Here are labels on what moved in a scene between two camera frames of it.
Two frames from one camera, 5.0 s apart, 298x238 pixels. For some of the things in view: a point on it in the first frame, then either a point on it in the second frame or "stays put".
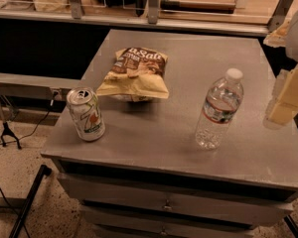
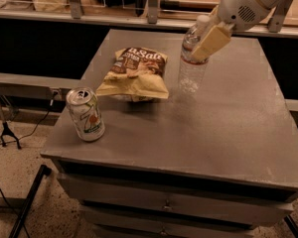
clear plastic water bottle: (223, 102) → (193, 69)
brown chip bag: (136, 74) stays put
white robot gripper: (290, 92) → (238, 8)
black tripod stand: (5, 131) stays put
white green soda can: (85, 109) stays put
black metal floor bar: (45, 171) stays put
